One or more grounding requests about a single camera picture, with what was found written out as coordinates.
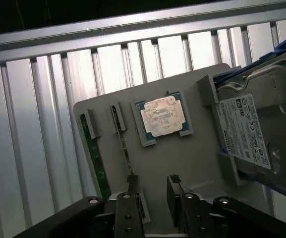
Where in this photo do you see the green RAM stick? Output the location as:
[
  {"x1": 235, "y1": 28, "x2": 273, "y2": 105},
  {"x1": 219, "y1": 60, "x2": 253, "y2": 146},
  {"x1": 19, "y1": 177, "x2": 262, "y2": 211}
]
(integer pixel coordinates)
[{"x1": 79, "y1": 113, "x2": 113, "y2": 203}]

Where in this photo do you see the dark RAM stick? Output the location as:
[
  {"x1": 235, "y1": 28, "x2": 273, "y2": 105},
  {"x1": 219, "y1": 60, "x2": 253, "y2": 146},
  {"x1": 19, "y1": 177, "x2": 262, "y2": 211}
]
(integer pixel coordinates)
[{"x1": 110, "y1": 105, "x2": 135, "y2": 177}]

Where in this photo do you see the grey parts rack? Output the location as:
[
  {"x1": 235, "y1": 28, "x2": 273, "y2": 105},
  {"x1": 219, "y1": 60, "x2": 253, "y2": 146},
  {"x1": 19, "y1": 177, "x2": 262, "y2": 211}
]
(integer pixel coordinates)
[{"x1": 72, "y1": 62, "x2": 275, "y2": 238}]

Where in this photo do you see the silver CPU chip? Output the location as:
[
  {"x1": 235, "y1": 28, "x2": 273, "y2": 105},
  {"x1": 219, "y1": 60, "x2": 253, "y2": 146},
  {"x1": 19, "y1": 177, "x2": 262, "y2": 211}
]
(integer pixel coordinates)
[{"x1": 135, "y1": 92, "x2": 193, "y2": 145}]

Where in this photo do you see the silver hard disk drive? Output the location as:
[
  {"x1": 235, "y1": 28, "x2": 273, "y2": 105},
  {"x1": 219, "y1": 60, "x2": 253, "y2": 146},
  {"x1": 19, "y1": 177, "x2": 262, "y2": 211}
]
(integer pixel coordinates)
[{"x1": 214, "y1": 57, "x2": 286, "y2": 201}]

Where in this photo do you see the blue disk carrier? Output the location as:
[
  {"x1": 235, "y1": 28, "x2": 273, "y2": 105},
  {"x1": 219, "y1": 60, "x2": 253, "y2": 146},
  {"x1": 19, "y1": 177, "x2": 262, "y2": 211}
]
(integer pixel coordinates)
[{"x1": 213, "y1": 27, "x2": 286, "y2": 86}]

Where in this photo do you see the aluminium frame rail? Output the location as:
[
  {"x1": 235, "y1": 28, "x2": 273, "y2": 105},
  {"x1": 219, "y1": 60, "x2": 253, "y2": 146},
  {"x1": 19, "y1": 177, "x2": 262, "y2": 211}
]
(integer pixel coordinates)
[{"x1": 0, "y1": 0, "x2": 286, "y2": 65}]

